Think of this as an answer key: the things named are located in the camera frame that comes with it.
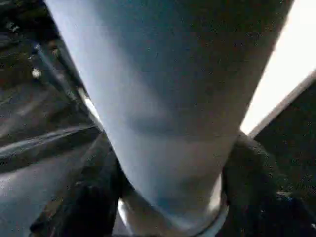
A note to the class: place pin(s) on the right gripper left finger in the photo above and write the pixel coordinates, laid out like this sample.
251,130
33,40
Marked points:
86,205

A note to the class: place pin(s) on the black table mat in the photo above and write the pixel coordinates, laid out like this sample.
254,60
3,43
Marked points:
37,111

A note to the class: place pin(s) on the white plastic table leg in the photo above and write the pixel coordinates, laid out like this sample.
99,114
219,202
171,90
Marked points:
160,86

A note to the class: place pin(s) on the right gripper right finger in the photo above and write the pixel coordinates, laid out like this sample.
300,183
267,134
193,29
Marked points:
259,197

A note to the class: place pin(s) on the white plastic table top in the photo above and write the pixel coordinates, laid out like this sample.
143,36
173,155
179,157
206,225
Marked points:
284,61

